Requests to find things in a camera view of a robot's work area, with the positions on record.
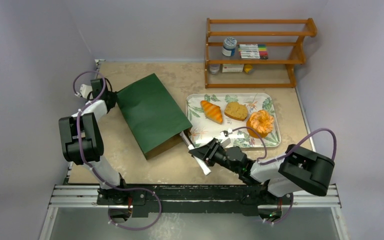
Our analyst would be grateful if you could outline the small yellow object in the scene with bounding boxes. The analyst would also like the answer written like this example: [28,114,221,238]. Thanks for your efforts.
[243,64,254,74]

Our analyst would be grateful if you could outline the set of coloured markers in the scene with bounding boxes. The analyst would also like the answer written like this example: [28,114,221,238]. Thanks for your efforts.
[238,44,269,60]

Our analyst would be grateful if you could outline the leaf pattern serving tray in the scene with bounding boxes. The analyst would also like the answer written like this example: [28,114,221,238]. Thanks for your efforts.
[186,93,282,148]

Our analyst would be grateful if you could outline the brown fake bread slice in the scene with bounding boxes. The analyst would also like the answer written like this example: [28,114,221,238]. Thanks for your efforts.
[224,102,248,121]

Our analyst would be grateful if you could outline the orange wooden shelf rack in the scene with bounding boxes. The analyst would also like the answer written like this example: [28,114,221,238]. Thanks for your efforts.
[204,18,318,89]

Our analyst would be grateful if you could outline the metal tongs white grips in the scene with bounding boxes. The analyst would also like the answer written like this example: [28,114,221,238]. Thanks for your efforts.
[179,131,212,176]

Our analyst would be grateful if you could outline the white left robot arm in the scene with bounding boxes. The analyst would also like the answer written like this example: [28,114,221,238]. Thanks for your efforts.
[58,78,129,205]

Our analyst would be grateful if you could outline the small grey jar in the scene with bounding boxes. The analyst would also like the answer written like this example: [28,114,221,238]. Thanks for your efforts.
[209,64,221,75]

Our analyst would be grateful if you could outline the white green small box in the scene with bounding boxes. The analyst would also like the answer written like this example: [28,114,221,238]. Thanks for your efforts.
[221,64,244,73]

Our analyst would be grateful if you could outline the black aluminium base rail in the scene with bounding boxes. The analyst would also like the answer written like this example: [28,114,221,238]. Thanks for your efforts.
[49,184,342,218]

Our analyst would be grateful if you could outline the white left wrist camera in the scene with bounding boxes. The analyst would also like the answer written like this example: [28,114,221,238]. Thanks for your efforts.
[75,84,93,100]

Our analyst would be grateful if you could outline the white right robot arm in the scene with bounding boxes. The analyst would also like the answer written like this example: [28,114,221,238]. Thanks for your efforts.
[189,138,335,204]

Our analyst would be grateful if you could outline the orange fake bread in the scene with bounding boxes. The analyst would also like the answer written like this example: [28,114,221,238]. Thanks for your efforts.
[246,110,275,138]

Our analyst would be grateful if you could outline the green paper bag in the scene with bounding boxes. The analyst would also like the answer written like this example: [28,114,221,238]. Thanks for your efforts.
[116,73,192,160]

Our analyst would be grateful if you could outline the blue jar patterned lid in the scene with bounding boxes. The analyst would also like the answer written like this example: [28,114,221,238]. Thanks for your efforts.
[222,37,238,57]

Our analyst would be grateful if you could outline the orange fake croissant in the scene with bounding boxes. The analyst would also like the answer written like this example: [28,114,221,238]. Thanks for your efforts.
[200,100,223,125]

